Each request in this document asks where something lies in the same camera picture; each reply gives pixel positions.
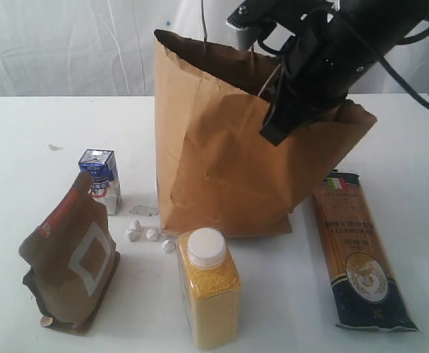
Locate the brown paper shopping bag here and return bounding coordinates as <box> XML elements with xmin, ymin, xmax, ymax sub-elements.
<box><xmin>154</xmin><ymin>29</ymin><xmax>376</xmax><ymax>238</ymax></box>

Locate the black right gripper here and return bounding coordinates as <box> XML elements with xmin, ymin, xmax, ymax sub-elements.
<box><xmin>259</xmin><ymin>25</ymin><xmax>376</xmax><ymax>146</ymax></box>

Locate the spaghetti packet dark blue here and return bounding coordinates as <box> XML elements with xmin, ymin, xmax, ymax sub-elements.
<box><xmin>313</xmin><ymin>170</ymin><xmax>418</xmax><ymax>332</ymax></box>

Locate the brown kraft coffee pouch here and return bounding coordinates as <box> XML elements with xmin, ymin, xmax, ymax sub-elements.
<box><xmin>18</xmin><ymin>171</ymin><xmax>120</xmax><ymax>335</ymax></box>

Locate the small paper scrap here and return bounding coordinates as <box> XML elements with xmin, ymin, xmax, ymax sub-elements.
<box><xmin>49</xmin><ymin>144</ymin><xmax>62</xmax><ymax>151</ymax></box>

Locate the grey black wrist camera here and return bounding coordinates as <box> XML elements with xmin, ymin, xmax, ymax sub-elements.
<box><xmin>225</xmin><ymin>0</ymin><xmax>303</xmax><ymax>54</ymax></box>

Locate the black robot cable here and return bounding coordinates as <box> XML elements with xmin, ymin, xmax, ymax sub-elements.
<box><xmin>258</xmin><ymin>7</ymin><xmax>429</xmax><ymax>121</ymax></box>

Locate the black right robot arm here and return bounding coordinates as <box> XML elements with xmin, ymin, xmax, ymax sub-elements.
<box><xmin>260</xmin><ymin>1</ymin><xmax>429</xmax><ymax>146</ymax></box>

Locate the blue white milk carton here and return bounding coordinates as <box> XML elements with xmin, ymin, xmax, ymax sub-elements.
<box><xmin>78</xmin><ymin>149</ymin><xmax>122</xmax><ymax>215</ymax></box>

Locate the yellow millet bottle white cap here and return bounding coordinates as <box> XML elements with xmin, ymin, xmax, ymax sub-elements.
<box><xmin>177</xmin><ymin>227</ymin><xmax>241</xmax><ymax>350</ymax></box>

